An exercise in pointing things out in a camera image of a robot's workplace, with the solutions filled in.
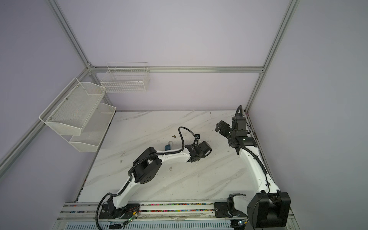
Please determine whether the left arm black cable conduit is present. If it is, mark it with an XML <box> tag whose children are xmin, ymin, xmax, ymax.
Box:
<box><xmin>94</xmin><ymin>126</ymin><xmax>199</xmax><ymax>230</ymax></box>

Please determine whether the aluminium frame profile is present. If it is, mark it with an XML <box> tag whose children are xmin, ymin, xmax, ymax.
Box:
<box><xmin>1</xmin><ymin>1</ymin><xmax>300</xmax><ymax>180</ymax></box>

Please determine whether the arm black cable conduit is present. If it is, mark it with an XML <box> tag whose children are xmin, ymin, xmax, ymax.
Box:
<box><xmin>233</xmin><ymin>104</ymin><xmax>271</xmax><ymax>193</ymax></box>
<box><xmin>94</xmin><ymin>126</ymin><xmax>199</xmax><ymax>230</ymax></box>

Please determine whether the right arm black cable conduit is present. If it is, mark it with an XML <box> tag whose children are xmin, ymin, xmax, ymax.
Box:
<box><xmin>233</xmin><ymin>104</ymin><xmax>271</xmax><ymax>193</ymax></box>

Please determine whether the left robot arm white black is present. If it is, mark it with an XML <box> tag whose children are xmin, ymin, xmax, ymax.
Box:
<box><xmin>95</xmin><ymin>141</ymin><xmax>212</xmax><ymax>219</ymax></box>

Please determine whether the large blue padlock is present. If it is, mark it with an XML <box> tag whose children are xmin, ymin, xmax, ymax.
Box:
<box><xmin>164</xmin><ymin>141</ymin><xmax>173</xmax><ymax>151</ymax></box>

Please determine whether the white wire basket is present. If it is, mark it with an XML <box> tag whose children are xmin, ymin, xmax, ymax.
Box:
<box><xmin>100</xmin><ymin>62</ymin><xmax>150</xmax><ymax>93</ymax></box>

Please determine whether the white mesh shelf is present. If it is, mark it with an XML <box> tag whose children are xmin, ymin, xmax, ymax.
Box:
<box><xmin>39</xmin><ymin>78</ymin><xmax>106</xmax><ymax>136</ymax></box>
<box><xmin>69</xmin><ymin>103</ymin><xmax>116</xmax><ymax>152</ymax></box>

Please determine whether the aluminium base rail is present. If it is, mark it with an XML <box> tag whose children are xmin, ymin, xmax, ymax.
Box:
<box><xmin>51</xmin><ymin>199</ymin><xmax>301</xmax><ymax>230</ymax></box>

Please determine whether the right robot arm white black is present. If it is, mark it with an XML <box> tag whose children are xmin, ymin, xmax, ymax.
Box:
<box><xmin>215</xmin><ymin>115</ymin><xmax>291</xmax><ymax>230</ymax></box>

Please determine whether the upper white mesh shelf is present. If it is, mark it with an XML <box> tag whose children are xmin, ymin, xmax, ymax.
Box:
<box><xmin>39</xmin><ymin>78</ymin><xmax>106</xmax><ymax>136</ymax></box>

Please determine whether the lower white mesh shelf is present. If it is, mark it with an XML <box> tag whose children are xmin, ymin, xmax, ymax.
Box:
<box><xmin>69</xmin><ymin>103</ymin><xmax>116</xmax><ymax>152</ymax></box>

